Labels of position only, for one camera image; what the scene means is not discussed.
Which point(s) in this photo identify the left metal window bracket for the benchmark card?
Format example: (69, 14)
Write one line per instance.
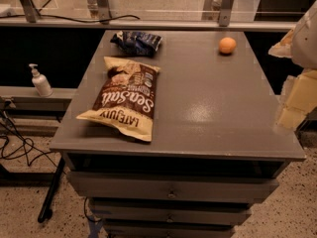
(29, 10)

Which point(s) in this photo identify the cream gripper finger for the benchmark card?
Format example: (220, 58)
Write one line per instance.
(282, 49)

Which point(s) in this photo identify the dark blue chip bag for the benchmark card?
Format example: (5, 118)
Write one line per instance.
(137, 43)

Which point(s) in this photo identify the middle grey drawer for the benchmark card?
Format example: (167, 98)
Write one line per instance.
(170, 211)

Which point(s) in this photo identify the right metal window bracket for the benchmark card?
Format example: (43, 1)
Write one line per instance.
(225, 13)

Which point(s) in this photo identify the grey drawer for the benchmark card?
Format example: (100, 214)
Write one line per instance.
(153, 229)
(170, 211)
(233, 190)

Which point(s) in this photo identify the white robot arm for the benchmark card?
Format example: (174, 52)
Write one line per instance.
(304, 42)

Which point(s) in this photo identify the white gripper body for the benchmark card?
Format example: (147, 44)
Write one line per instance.
(305, 47)

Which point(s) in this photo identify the top grey drawer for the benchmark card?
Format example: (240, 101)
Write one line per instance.
(233, 190)

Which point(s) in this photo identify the bottom grey drawer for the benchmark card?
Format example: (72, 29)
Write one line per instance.
(153, 229)

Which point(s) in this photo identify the black metal stand leg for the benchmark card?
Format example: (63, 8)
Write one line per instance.
(46, 213)

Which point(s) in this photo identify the brown sea salt chip bag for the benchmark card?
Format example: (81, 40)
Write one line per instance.
(127, 99)

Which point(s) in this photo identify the orange ball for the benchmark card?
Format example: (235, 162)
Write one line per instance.
(227, 45)

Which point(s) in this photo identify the middle metal window bracket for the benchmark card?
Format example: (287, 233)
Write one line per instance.
(104, 13)

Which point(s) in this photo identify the metal window bracket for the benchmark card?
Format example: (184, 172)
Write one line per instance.
(29, 10)
(104, 13)
(225, 13)

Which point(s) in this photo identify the white pump soap bottle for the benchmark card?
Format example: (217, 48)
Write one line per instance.
(40, 82)

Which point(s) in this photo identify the grey drawer cabinet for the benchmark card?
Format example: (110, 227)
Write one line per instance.
(214, 117)

